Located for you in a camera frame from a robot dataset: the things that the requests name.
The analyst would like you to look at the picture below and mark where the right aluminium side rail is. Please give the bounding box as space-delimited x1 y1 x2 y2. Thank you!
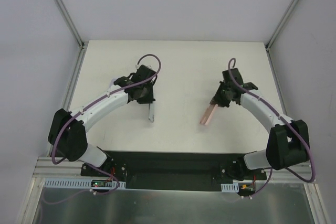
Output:
265 47 295 118

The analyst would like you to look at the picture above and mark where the right aluminium frame post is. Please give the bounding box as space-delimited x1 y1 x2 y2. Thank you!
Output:
265 0 300 52

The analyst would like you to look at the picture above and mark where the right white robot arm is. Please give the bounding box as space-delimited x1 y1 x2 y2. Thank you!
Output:
211 68 309 179

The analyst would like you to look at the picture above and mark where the pink phone case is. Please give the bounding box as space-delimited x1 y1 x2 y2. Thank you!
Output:
200 104 218 126

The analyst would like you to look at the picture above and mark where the purple smartphone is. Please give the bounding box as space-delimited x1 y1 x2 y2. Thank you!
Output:
148 102 155 123

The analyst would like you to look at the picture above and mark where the right white cable duct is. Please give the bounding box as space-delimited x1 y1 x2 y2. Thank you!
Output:
220 183 239 193

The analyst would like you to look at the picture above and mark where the front aluminium cross rail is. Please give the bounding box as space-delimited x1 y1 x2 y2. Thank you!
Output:
33 155 89 177

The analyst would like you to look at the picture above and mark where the aluminium side rail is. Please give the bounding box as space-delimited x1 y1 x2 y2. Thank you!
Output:
265 47 295 118
61 41 89 110

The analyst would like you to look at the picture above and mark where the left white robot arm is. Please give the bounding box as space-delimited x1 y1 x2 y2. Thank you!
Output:
48 65 158 176

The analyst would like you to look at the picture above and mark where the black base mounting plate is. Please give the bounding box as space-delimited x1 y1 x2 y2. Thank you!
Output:
80 148 274 190

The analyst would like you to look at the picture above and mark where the white cable duct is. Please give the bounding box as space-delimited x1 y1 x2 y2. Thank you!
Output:
220 183 239 193
44 178 126 190

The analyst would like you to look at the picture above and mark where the aluminium frame post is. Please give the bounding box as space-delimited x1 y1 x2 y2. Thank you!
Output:
265 0 300 52
54 0 85 49

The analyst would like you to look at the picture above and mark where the left aluminium frame post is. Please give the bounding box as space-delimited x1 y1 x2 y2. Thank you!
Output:
54 0 85 49

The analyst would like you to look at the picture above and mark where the left white cable duct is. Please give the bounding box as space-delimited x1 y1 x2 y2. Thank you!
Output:
44 178 126 190

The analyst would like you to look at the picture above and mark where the left aluminium side rail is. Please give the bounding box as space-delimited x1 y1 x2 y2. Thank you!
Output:
61 41 89 110

